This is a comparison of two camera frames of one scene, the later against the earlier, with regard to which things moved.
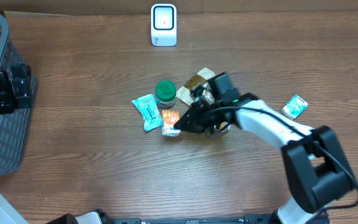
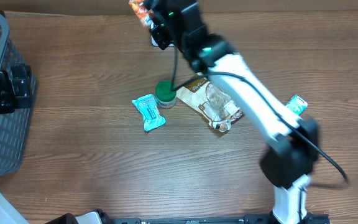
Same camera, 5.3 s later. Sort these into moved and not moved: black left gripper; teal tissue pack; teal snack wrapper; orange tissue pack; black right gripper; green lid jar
Moved: black right gripper; orange tissue pack
Not moved: black left gripper; teal tissue pack; teal snack wrapper; green lid jar
